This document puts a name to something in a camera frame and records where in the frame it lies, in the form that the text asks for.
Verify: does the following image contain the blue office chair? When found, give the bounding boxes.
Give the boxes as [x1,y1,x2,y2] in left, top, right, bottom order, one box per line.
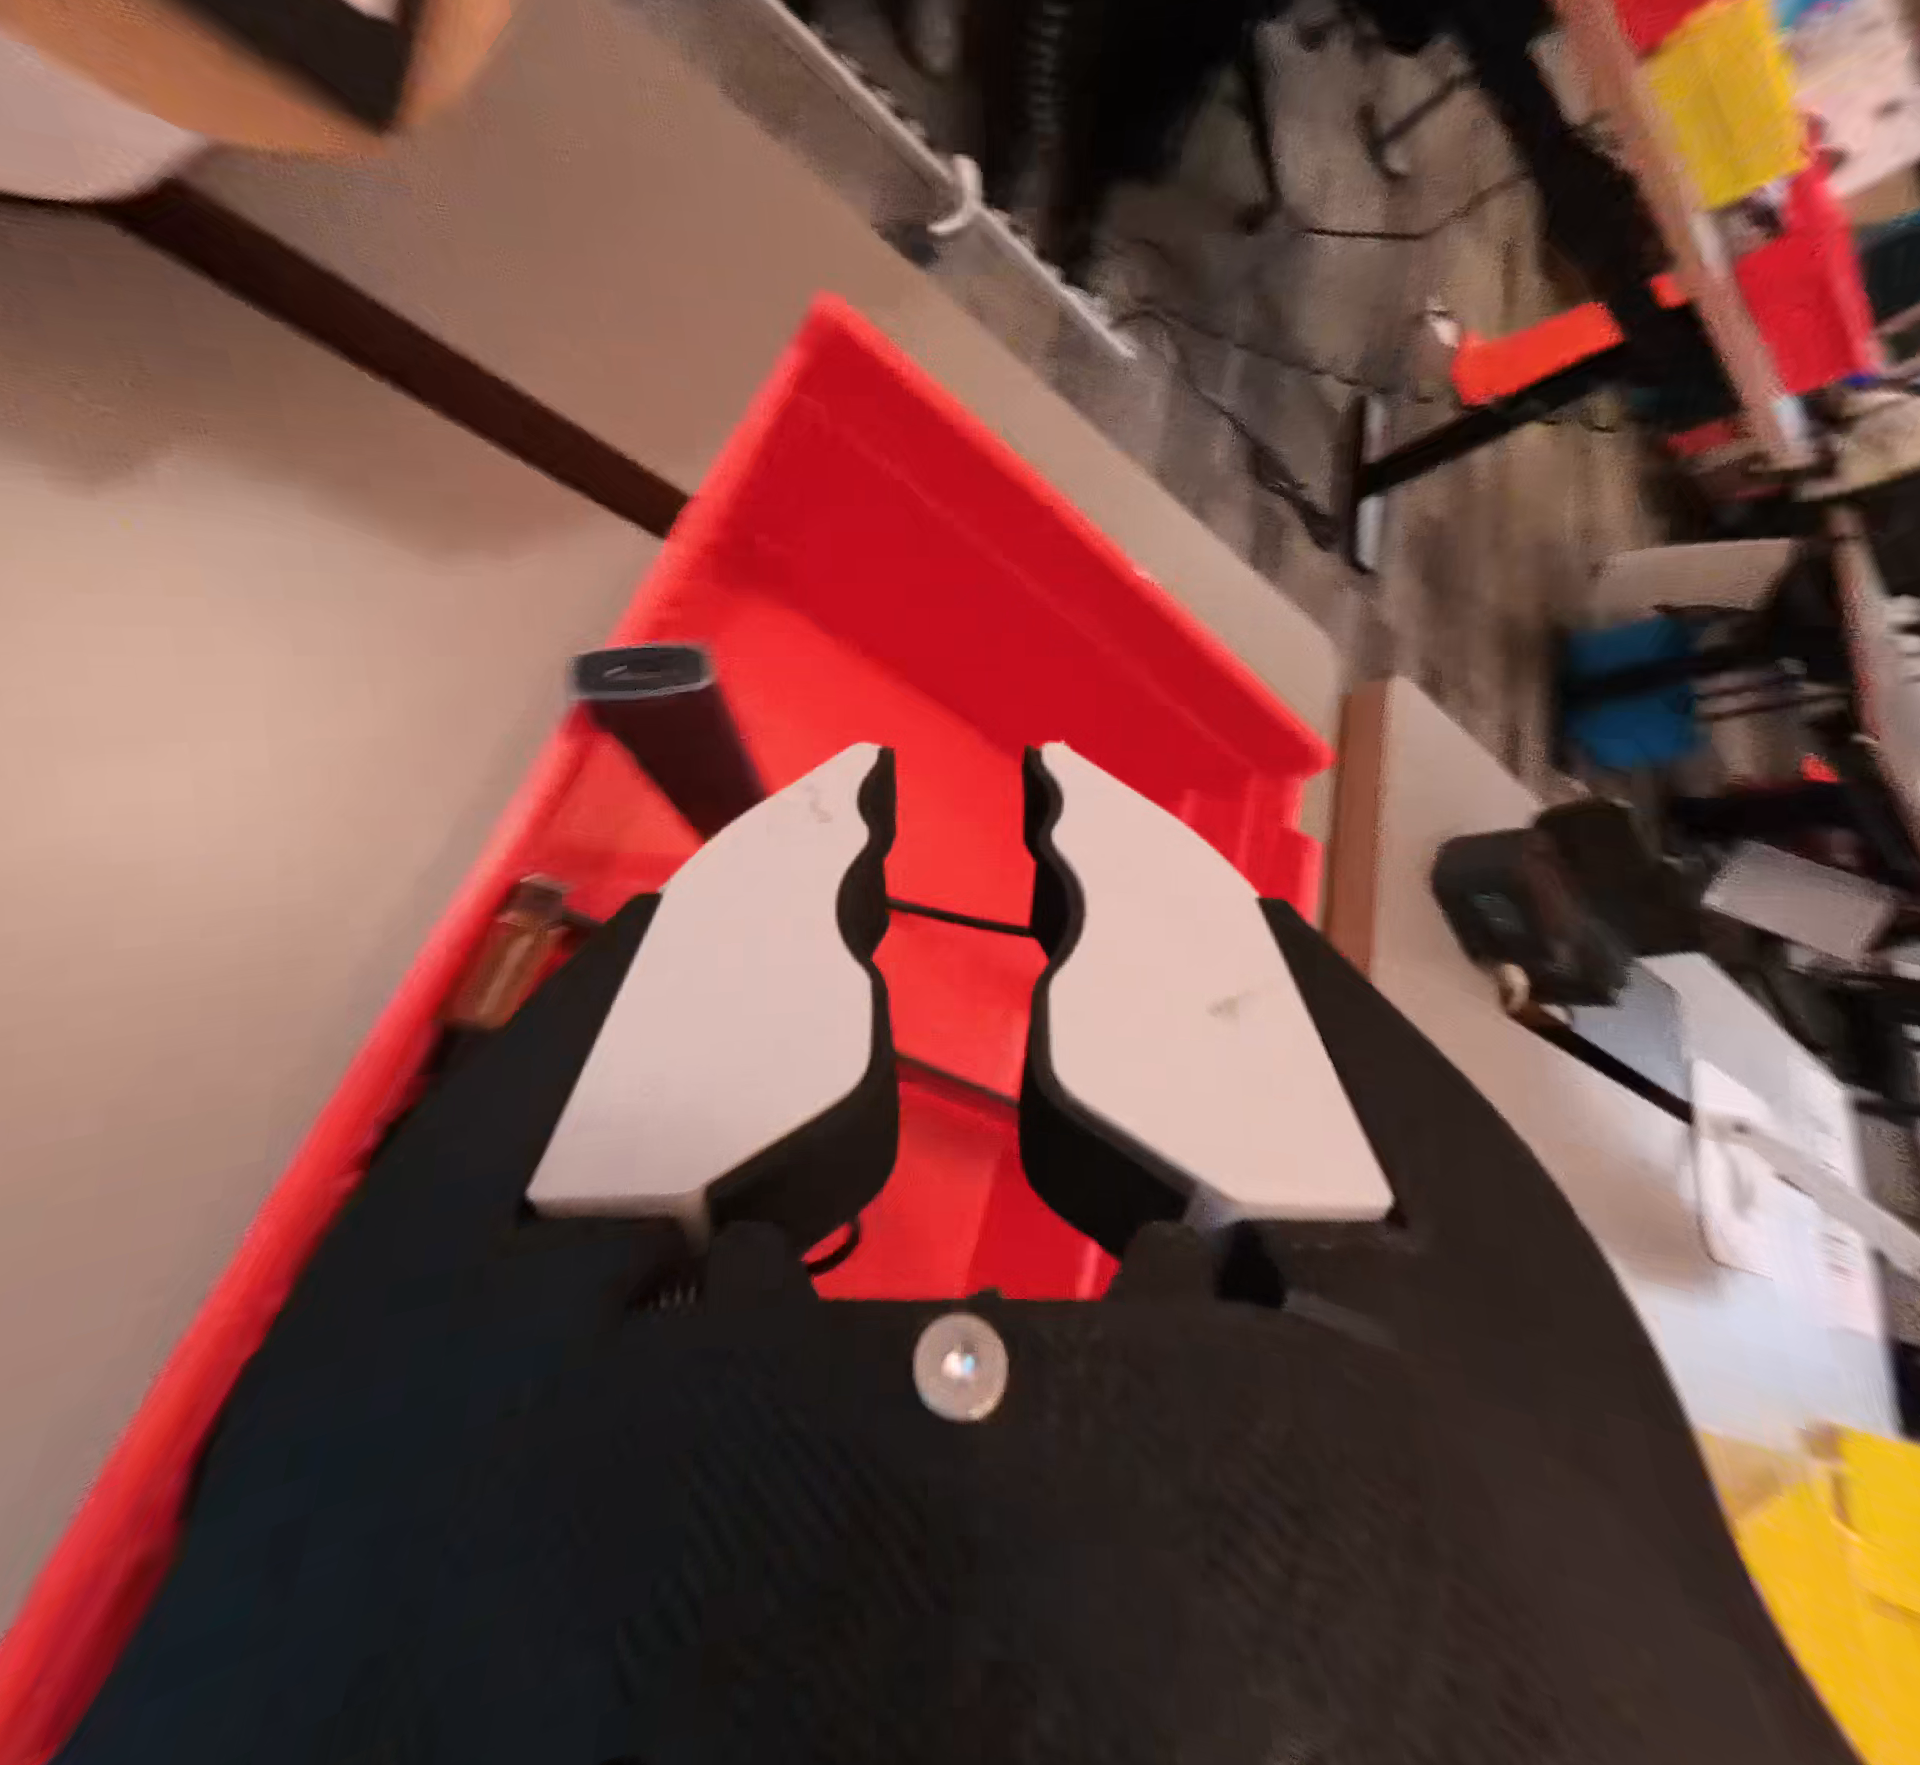
[1561,617,1712,775]

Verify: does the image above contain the large yellow storage bin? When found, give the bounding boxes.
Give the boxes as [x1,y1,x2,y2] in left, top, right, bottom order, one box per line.
[1694,1421,1920,1765]

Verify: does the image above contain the black electronic box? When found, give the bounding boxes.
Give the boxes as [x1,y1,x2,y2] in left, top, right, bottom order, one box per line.
[1432,803,1661,1015]

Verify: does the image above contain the white paper sheets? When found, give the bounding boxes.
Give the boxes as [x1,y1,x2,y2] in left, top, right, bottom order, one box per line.
[1692,1056,1885,1338]

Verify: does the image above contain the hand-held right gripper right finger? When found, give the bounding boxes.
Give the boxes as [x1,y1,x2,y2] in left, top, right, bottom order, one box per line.
[1021,743,1401,1260]

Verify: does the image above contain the small yellow storage bin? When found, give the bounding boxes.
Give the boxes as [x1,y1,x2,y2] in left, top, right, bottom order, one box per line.
[1642,0,1811,206]

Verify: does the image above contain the dark grey USB hub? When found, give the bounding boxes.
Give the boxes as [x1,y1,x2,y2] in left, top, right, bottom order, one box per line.
[567,644,770,840]

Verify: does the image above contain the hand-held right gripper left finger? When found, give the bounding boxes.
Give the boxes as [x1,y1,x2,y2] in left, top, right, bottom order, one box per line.
[525,743,902,1248]

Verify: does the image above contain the grey desk with brown edge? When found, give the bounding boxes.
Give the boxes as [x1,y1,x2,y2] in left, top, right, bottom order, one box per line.
[1320,677,1920,1444]

